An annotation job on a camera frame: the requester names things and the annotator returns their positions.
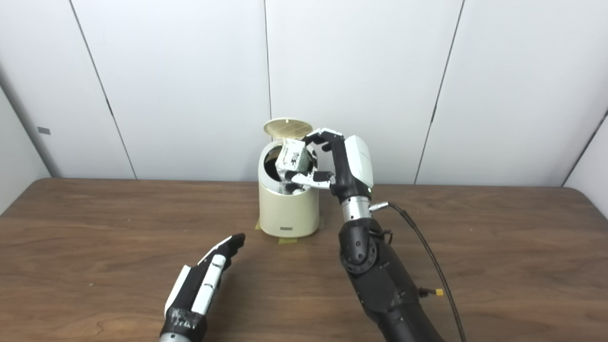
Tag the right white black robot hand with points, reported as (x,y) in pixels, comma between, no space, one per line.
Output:
(354,164)

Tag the white green milk carton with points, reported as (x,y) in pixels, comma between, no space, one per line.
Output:
(292,159)

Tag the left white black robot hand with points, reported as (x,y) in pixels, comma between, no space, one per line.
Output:
(199,285)

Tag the small grey wall label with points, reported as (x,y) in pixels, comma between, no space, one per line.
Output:
(44,130)

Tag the cream-colored lidded bin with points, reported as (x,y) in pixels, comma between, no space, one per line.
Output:
(289,213)

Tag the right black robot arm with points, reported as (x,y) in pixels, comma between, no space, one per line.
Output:
(380,275)

